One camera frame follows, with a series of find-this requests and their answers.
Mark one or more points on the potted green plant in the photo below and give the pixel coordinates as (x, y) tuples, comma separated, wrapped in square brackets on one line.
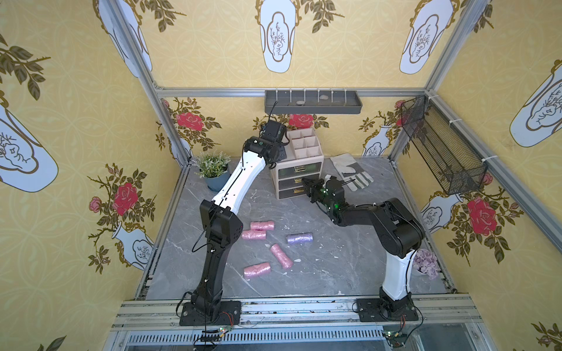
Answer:
[(213, 169)]

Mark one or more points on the purple trash bag roll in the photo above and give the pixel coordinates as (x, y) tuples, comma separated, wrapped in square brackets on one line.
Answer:
[(299, 238)]

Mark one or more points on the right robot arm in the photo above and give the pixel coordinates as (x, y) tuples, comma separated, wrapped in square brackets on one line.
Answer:
[(399, 233)]

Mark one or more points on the beige drawer organizer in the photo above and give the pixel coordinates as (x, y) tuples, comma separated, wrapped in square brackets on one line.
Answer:
[(304, 159)]

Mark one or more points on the grey work glove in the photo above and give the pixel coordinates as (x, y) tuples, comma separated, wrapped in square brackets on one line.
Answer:
[(351, 172)]

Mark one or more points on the pink trash bag roll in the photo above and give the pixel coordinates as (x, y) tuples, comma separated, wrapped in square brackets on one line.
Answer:
[(257, 270), (282, 258), (253, 235), (262, 226)]

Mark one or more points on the black wire mesh basket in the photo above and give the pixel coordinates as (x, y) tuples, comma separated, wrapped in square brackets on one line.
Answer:
[(456, 165)]

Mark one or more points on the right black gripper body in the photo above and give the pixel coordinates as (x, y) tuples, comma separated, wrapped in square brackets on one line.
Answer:
[(312, 187)]

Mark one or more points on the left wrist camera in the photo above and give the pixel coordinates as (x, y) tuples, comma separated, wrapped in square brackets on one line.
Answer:
[(273, 131)]

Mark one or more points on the grey wall shelf tray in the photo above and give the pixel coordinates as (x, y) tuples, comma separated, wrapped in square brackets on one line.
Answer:
[(312, 101)]

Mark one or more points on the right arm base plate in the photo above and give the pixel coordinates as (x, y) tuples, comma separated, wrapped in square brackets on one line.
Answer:
[(386, 310)]

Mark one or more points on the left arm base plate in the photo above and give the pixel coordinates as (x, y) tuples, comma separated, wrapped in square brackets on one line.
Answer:
[(227, 313)]

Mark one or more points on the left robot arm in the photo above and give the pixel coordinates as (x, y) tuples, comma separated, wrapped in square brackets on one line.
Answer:
[(221, 225)]

